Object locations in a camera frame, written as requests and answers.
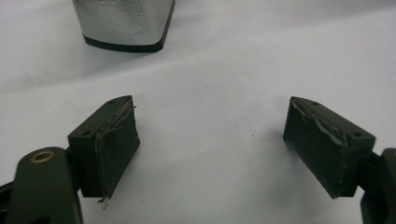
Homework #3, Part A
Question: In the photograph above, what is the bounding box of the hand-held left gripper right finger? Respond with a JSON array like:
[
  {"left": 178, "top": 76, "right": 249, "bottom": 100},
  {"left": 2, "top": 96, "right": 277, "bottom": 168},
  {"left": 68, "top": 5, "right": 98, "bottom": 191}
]
[{"left": 282, "top": 95, "right": 377, "bottom": 200}]

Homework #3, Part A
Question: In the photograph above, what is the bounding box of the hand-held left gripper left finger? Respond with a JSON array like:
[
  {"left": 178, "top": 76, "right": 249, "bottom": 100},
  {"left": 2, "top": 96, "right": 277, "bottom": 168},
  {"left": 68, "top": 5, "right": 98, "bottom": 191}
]
[{"left": 66, "top": 94, "right": 142, "bottom": 208}]

